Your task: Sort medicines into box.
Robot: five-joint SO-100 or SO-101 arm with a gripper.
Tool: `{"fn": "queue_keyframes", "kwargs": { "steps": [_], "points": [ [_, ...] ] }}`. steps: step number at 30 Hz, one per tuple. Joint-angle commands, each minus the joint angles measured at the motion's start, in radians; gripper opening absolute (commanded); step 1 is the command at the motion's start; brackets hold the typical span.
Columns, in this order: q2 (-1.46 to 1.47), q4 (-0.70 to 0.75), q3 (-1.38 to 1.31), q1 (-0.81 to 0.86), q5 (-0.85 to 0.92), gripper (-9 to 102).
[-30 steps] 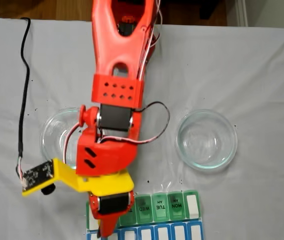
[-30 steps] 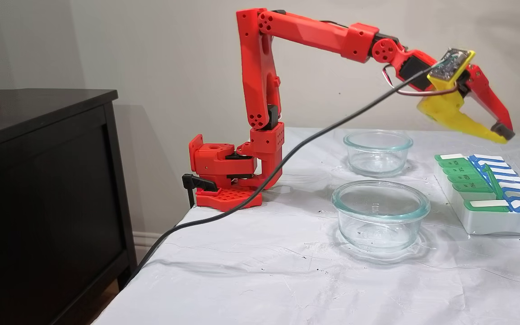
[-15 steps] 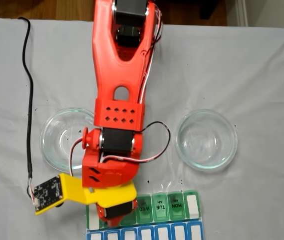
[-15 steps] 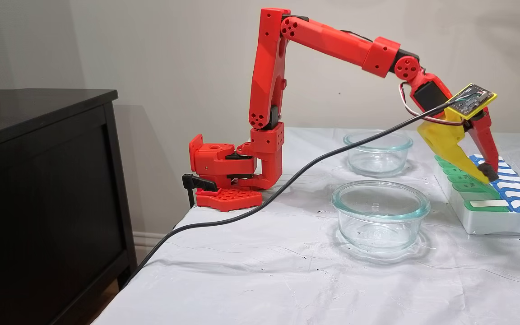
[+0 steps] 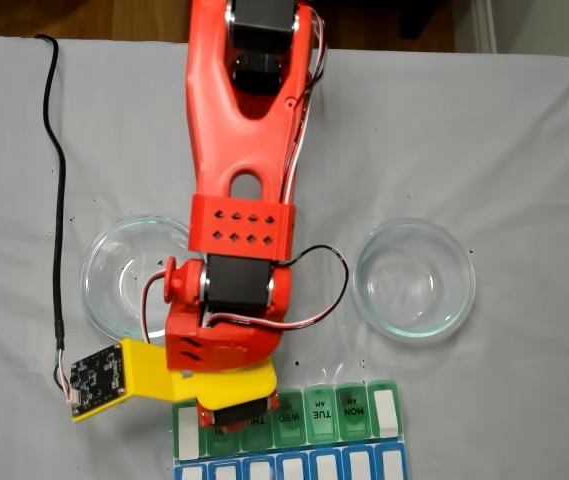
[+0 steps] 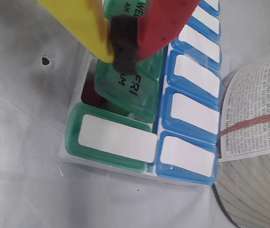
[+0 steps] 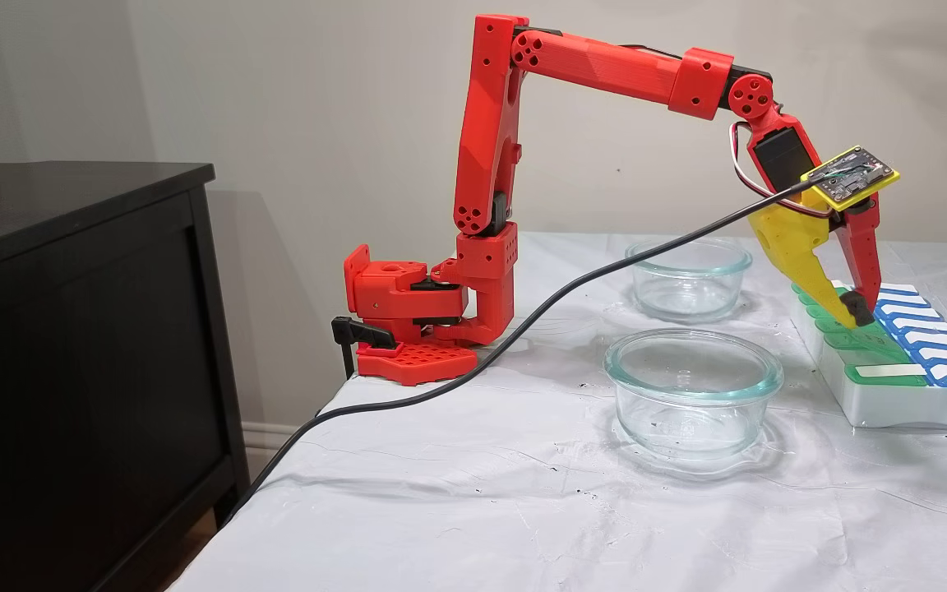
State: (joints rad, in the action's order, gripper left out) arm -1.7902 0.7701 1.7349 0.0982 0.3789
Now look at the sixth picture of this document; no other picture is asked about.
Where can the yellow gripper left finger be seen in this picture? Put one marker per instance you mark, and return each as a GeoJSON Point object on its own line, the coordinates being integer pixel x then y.
{"type": "Point", "coordinates": [77, 21]}

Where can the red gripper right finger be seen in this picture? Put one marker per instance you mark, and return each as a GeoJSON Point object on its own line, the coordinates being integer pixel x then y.
{"type": "Point", "coordinates": [165, 21]}

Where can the red round candy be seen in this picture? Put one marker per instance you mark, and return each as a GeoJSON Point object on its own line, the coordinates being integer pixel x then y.
{"type": "Point", "coordinates": [89, 95]}

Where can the weekly pill organizer box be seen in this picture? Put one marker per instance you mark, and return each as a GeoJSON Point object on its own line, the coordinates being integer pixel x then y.
{"type": "Point", "coordinates": [115, 140]}

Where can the open printed book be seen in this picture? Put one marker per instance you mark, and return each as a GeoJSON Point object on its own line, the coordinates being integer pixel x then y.
{"type": "Point", "coordinates": [251, 95]}

